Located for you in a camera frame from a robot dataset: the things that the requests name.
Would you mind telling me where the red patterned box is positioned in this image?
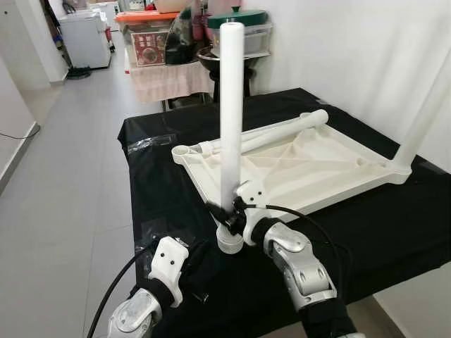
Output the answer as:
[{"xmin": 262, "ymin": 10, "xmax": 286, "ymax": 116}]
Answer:
[{"xmin": 130, "ymin": 28, "xmax": 170, "ymax": 68}]

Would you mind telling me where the clear plastic storage container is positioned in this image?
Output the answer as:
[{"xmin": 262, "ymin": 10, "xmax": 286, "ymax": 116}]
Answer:
[{"xmin": 210, "ymin": 25, "xmax": 273, "ymax": 57}]

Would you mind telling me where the white plastic table top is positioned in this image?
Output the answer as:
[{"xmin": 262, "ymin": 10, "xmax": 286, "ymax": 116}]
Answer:
[{"xmin": 171, "ymin": 125, "xmax": 414, "ymax": 254}]

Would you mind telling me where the black table cloth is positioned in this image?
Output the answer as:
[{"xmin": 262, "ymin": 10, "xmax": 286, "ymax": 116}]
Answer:
[{"xmin": 116, "ymin": 87, "xmax": 451, "ymax": 338}]

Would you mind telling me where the dark green lid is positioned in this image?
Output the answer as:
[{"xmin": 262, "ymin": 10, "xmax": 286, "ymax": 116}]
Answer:
[{"xmin": 207, "ymin": 7, "xmax": 269, "ymax": 27}]

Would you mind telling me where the orange plastic lid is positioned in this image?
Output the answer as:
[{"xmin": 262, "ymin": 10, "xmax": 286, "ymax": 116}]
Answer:
[{"xmin": 115, "ymin": 10, "xmax": 181, "ymax": 23}]

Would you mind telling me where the clear plastic bag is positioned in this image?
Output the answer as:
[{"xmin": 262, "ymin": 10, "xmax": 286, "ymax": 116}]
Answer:
[{"xmin": 123, "ymin": 134, "xmax": 174, "ymax": 153}]

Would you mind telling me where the white appliance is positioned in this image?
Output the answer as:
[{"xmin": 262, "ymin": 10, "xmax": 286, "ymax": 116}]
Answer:
[{"xmin": 58, "ymin": 10, "xmax": 113, "ymax": 70}]

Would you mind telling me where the black wok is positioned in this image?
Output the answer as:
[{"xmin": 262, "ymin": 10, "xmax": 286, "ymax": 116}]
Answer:
[{"xmin": 197, "ymin": 46, "xmax": 258, "ymax": 71}]

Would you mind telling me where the beige cloth covered table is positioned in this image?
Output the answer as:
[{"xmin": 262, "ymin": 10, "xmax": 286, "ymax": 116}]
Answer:
[{"xmin": 130, "ymin": 63, "xmax": 214, "ymax": 105}]

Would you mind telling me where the black round stool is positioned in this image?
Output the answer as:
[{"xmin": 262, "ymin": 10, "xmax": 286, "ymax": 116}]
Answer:
[{"xmin": 210, "ymin": 67, "xmax": 256, "ymax": 101}]

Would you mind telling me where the thin black power cable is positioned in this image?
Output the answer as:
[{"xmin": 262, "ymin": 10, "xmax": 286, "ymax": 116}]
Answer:
[{"xmin": 0, "ymin": 123, "xmax": 40, "ymax": 140}]

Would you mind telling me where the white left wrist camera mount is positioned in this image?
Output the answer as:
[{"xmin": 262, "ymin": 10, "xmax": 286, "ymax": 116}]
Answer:
[{"xmin": 148, "ymin": 237, "xmax": 190, "ymax": 308}]

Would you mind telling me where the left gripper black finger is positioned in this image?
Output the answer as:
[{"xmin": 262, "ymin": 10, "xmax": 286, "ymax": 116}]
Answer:
[{"xmin": 187, "ymin": 238, "xmax": 214, "ymax": 265}]

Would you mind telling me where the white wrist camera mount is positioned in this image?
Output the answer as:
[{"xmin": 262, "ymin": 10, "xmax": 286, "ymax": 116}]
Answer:
[
  {"xmin": 234, "ymin": 180, "xmax": 268, "ymax": 246},
  {"xmin": 148, "ymin": 237, "xmax": 190, "ymax": 308}
]

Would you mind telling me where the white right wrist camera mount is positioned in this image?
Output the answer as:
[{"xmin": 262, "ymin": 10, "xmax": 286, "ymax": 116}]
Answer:
[{"xmin": 234, "ymin": 180, "xmax": 268, "ymax": 246}]

